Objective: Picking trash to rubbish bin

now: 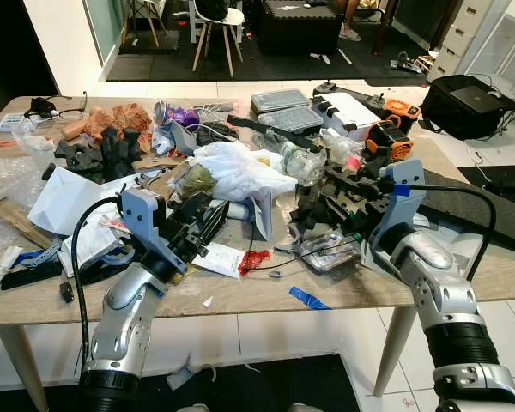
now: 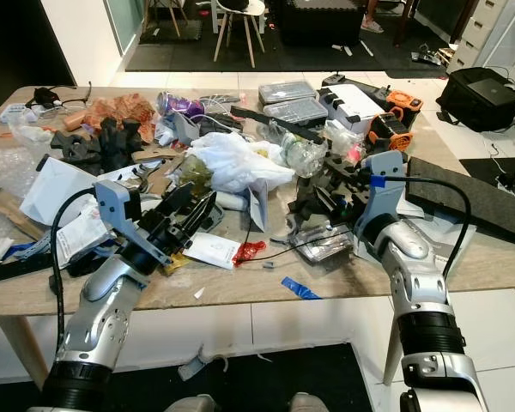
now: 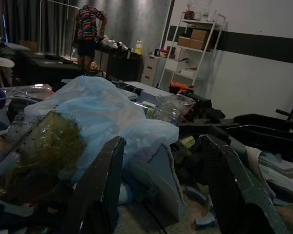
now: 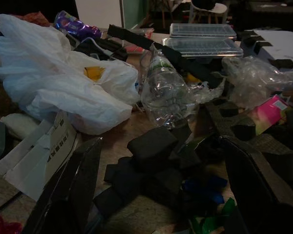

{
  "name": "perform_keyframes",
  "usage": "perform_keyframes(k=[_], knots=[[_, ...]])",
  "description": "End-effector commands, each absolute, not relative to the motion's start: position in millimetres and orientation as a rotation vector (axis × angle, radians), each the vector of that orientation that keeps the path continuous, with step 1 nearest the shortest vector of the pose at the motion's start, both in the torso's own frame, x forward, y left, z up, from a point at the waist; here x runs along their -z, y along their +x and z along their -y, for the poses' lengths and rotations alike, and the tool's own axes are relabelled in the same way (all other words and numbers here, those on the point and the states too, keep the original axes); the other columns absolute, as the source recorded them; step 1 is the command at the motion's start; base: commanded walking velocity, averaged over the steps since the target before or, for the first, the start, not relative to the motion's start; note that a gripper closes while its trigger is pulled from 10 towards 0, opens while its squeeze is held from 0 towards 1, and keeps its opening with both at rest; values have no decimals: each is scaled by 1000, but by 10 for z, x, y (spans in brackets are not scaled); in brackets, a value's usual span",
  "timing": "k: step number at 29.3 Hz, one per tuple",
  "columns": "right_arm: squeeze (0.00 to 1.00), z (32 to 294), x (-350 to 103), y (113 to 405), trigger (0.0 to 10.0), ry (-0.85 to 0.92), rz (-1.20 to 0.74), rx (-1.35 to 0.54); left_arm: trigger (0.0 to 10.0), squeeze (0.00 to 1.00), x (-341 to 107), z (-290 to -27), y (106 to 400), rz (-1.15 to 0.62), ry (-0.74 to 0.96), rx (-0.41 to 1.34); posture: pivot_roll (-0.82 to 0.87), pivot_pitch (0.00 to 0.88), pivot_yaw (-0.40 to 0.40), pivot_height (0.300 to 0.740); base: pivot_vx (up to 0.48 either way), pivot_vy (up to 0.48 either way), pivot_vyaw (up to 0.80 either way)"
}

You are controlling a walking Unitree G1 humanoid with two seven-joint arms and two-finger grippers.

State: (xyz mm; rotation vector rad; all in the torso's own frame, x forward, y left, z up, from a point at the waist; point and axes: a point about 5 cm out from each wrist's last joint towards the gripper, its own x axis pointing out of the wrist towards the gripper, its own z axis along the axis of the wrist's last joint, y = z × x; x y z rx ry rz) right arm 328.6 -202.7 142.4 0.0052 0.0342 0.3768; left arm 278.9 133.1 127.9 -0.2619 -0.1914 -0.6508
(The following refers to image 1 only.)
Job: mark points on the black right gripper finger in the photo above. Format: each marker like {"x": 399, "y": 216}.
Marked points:
{"x": 319, "y": 221}
{"x": 343, "y": 178}

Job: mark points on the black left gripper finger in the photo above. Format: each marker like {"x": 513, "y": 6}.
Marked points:
{"x": 216, "y": 225}
{"x": 197, "y": 210}

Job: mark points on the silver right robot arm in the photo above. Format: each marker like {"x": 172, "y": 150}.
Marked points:
{"x": 446, "y": 300}

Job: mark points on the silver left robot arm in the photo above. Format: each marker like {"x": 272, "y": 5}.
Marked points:
{"x": 129, "y": 318}

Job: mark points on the clear plastic package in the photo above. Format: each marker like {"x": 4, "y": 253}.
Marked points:
{"x": 328, "y": 253}

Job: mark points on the white printed card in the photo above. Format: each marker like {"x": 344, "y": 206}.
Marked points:
{"x": 219, "y": 259}

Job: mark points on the crushed clear plastic bottle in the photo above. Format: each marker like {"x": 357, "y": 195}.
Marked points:
{"x": 303, "y": 163}

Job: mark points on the red crumpled wrapper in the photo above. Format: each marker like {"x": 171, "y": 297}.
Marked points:
{"x": 254, "y": 262}

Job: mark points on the orange black round tool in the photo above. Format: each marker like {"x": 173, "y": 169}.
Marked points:
{"x": 388, "y": 142}

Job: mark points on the white crumpled plastic bag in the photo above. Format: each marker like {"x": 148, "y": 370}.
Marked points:
{"x": 240, "y": 170}

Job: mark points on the white box with black edge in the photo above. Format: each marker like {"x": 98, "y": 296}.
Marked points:
{"x": 348, "y": 112}

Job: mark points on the blue tape strip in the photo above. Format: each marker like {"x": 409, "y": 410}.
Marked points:
{"x": 309, "y": 298}

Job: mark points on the orange black handheld meter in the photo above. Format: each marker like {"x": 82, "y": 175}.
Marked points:
{"x": 401, "y": 108}

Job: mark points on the white printed paper sheet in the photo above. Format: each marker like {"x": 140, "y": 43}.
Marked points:
{"x": 90, "y": 245}

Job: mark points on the purple plastic wrapper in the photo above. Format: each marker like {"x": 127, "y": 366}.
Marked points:
{"x": 182, "y": 114}

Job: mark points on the black moulded plastic piece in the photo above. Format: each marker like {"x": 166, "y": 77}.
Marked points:
{"x": 99, "y": 154}

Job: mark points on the crumpled brown paper bag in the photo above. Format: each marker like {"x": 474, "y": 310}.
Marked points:
{"x": 116, "y": 124}

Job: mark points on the dark floor rug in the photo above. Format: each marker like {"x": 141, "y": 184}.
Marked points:
{"x": 266, "y": 64}

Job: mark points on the black foam mat piece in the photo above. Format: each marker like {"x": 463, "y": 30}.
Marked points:
{"x": 498, "y": 215}

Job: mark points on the black fabric bag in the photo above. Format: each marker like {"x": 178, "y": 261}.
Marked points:
{"x": 468, "y": 105}

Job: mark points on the person's foot in sandal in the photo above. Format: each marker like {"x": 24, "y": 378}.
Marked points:
{"x": 351, "y": 33}

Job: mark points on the wooden table leg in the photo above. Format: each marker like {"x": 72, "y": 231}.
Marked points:
{"x": 393, "y": 348}
{"x": 21, "y": 365}

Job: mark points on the black storage box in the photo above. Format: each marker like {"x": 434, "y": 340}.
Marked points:
{"x": 299, "y": 30}

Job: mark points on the black flat device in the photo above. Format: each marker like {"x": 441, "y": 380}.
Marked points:
{"x": 30, "y": 276}

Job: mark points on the brown wooden plank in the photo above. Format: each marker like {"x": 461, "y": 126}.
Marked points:
{"x": 17, "y": 221}

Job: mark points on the black floor mat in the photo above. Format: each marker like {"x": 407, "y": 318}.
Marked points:
{"x": 266, "y": 386}

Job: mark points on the grey left robot foot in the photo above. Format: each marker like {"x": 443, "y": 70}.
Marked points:
{"x": 193, "y": 408}

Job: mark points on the grey robot foot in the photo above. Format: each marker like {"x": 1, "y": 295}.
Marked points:
{"x": 193, "y": 408}
{"x": 305, "y": 408}

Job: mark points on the black eyeglasses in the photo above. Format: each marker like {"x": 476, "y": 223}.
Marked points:
{"x": 47, "y": 107}

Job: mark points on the white crumpled tissue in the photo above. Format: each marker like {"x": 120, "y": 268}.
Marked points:
{"x": 2, "y": 266}

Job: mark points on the clear bubble wrap sheet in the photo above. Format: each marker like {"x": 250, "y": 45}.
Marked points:
{"x": 4, "y": 189}

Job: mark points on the grey right robot foot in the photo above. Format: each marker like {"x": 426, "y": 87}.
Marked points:
{"x": 305, "y": 408}

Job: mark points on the white chair with wooden legs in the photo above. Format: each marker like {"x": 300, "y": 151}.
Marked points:
{"x": 223, "y": 17}

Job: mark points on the white drawer cabinet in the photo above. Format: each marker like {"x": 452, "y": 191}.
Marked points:
{"x": 481, "y": 39}

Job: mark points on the white pill blister pack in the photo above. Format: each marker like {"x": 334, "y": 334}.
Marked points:
{"x": 12, "y": 123}

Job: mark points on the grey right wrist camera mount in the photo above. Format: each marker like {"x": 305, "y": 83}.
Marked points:
{"x": 399, "y": 193}

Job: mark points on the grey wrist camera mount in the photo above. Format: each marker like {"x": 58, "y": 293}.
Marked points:
{"x": 399, "y": 193}
{"x": 142, "y": 219}

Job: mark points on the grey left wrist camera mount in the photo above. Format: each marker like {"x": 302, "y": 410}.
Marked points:
{"x": 142, "y": 219}

